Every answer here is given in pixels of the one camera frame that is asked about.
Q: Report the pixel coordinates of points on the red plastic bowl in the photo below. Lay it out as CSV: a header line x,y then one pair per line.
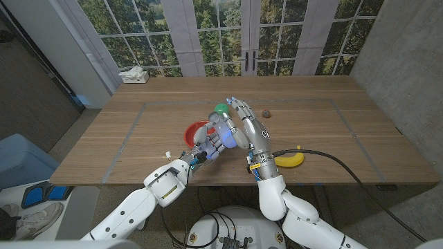
x,y
190,133

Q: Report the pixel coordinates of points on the blue plastic bin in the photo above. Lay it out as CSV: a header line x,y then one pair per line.
x,y
24,162

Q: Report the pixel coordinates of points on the yellow toy banana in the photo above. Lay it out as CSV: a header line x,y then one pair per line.
x,y
290,162

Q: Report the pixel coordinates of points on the grey sneaker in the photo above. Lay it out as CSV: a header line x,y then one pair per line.
x,y
38,219
10,210

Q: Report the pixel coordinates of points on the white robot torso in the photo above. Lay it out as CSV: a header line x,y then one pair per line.
x,y
242,224

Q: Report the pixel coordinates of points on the blue and black foot pedal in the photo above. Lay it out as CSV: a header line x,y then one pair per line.
x,y
34,195

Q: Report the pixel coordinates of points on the green toy apple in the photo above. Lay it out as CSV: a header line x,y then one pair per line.
x,y
221,108

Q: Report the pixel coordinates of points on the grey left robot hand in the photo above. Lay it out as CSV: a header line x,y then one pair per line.
x,y
211,145

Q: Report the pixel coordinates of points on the white tissue box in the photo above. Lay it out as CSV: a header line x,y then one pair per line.
x,y
135,78

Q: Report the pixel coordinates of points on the printed window backdrop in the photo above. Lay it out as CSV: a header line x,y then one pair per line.
x,y
221,34

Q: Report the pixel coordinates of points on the grey table leg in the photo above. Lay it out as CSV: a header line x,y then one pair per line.
x,y
320,197

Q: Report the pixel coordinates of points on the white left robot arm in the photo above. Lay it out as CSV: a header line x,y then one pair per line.
x,y
138,207

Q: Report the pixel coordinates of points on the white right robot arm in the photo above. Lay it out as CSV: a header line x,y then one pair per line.
x,y
297,221

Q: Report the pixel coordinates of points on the small brown ball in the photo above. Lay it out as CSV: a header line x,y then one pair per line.
x,y
266,113

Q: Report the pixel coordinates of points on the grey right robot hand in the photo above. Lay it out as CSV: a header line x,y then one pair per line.
x,y
257,135

